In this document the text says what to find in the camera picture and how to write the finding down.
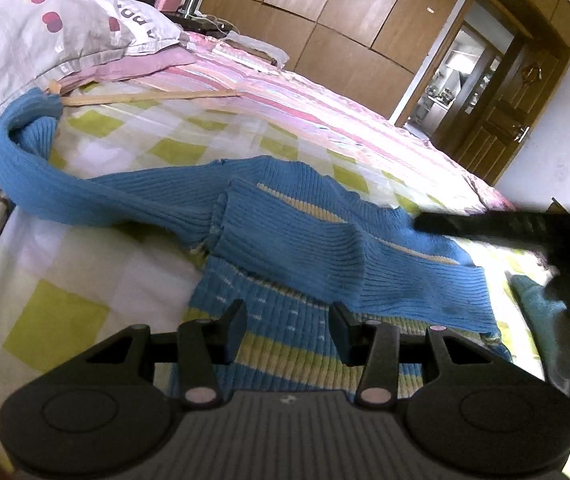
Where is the blue striped knit sweater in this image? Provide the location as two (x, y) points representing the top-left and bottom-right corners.
(0, 90), (509, 393)

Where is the teal folded garment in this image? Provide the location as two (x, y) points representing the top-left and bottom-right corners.
(508, 274), (570, 394)

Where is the dark wooden door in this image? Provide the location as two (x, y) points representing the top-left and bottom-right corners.
(453, 36), (570, 185)

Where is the long wooden stick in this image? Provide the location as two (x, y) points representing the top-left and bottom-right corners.
(44, 89), (239, 107)

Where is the pink striped quilt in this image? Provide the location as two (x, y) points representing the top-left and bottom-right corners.
(53, 35), (510, 214)

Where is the white cloth on nightstand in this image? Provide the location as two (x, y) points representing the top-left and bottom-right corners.
(223, 30), (289, 68)

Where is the wooden wardrobe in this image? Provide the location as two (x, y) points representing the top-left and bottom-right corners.
(203, 0), (458, 117)

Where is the white pillow with red hearts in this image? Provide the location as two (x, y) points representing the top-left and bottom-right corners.
(0, 0), (189, 110)

